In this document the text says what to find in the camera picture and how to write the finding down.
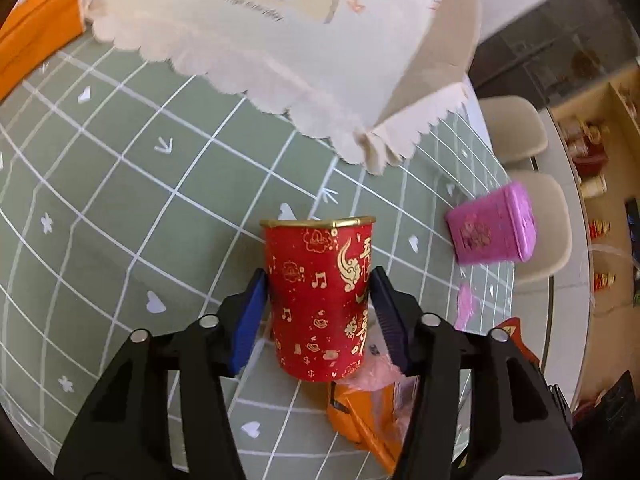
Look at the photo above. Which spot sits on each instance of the small red ornament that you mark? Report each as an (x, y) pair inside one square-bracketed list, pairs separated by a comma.
[(601, 230)]

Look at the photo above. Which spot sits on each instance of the pink tin box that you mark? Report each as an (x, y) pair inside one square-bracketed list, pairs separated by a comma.
[(490, 230)]

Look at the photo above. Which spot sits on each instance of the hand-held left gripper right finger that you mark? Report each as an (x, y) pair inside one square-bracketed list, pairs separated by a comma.
[(390, 320)]

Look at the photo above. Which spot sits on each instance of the white paper bag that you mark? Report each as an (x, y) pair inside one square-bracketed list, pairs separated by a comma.
[(280, 60)]

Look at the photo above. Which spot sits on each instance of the red and gold figurine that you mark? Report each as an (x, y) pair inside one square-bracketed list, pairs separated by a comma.
[(587, 145)]

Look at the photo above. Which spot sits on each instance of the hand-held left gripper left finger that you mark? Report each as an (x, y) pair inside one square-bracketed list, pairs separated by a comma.
[(247, 330)]

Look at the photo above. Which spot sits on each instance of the wooden display shelf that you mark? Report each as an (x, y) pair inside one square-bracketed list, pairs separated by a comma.
[(615, 170)]

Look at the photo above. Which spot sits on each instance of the beige dining chair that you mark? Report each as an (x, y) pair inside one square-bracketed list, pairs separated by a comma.
[(547, 230), (515, 127)]

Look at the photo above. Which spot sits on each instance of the red gold-printed can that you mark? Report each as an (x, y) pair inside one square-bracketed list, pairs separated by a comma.
[(315, 300)]

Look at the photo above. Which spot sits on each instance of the orange snack wrapper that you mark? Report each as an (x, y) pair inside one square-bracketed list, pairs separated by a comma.
[(370, 422)]

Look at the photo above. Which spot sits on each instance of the pink transparent wrapper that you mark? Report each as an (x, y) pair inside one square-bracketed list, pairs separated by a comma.
[(382, 377)]

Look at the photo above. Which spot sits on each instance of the orange tissue box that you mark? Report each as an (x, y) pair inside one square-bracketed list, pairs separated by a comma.
[(30, 40)]

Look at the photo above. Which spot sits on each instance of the green checked tablecloth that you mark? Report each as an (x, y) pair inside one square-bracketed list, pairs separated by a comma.
[(125, 210)]

